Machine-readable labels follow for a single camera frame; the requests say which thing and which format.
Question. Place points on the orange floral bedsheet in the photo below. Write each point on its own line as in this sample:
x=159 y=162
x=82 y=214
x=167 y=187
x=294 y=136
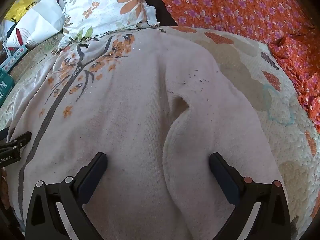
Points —
x=237 y=5

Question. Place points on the white and yellow plastic bag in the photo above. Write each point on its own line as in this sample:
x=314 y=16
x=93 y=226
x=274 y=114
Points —
x=37 y=22

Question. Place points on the cream quilted bed mat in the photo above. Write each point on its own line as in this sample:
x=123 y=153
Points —
x=250 y=62

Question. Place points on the white box with coloured dots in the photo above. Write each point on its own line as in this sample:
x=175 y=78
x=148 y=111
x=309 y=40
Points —
x=15 y=55

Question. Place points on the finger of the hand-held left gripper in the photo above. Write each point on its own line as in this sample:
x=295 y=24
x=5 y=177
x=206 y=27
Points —
x=21 y=140

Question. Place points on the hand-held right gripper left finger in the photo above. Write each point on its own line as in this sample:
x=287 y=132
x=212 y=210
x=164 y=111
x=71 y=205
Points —
x=92 y=177

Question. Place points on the white floral pillow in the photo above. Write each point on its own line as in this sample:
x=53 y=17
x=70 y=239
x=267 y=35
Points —
x=107 y=5

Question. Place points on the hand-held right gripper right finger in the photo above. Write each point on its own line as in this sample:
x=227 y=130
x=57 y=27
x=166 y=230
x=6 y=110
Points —
x=223 y=180

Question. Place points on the teal box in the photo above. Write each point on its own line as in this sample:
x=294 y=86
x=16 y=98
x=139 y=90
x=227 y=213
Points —
x=5 y=85

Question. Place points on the pale pink embroidered towel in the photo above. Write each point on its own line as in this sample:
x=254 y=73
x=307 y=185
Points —
x=125 y=105

